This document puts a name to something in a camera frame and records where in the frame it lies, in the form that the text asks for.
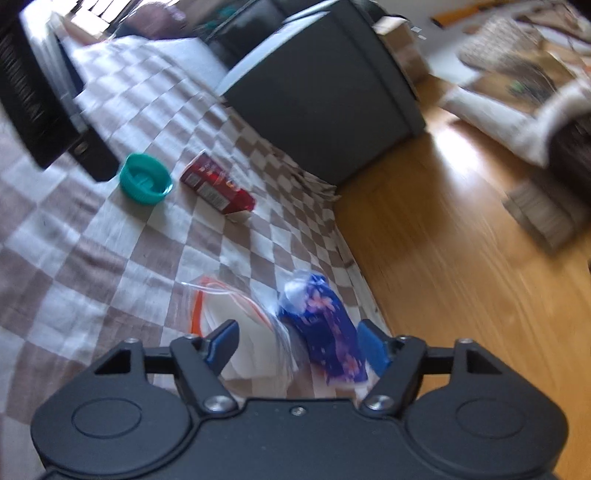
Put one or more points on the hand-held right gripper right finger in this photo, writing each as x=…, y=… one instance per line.
x=371, y=346

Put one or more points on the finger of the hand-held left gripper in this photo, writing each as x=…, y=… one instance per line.
x=94, y=159

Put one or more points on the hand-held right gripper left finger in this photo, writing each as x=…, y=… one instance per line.
x=224, y=341

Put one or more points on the clear zip bag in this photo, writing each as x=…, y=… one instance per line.
x=251, y=332

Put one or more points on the blue floral packet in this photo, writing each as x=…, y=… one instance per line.
x=330, y=332

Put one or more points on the teal plastic lid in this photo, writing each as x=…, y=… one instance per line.
x=145, y=180

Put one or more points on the brown white checkered blanket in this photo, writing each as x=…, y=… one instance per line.
x=92, y=258

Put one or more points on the red carton box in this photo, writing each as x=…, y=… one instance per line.
x=214, y=184

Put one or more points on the black drawer tower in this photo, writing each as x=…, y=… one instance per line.
x=244, y=23

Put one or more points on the dark grey storage box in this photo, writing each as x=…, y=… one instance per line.
x=332, y=101

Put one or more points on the embroidered cushion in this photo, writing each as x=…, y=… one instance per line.
x=508, y=83

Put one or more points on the brown cardboard box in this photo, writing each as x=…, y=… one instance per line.
x=404, y=46

